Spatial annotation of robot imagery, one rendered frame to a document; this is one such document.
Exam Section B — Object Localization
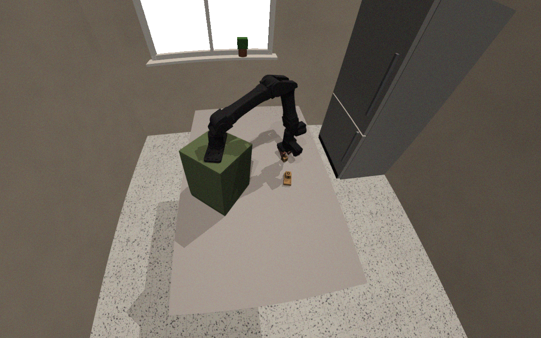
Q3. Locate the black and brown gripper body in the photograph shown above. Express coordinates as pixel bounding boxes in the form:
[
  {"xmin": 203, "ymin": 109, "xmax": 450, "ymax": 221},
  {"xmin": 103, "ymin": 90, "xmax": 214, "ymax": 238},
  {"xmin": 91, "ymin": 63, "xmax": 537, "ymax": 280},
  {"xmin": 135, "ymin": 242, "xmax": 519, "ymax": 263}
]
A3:
[{"xmin": 277, "ymin": 138, "xmax": 291, "ymax": 153}]

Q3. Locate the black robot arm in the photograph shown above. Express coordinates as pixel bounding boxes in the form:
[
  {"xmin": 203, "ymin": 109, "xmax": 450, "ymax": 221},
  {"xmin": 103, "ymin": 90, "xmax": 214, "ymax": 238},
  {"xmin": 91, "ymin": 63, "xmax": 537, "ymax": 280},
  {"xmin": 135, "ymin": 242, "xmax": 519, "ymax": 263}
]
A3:
[{"xmin": 204, "ymin": 75, "xmax": 307, "ymax": 163}]

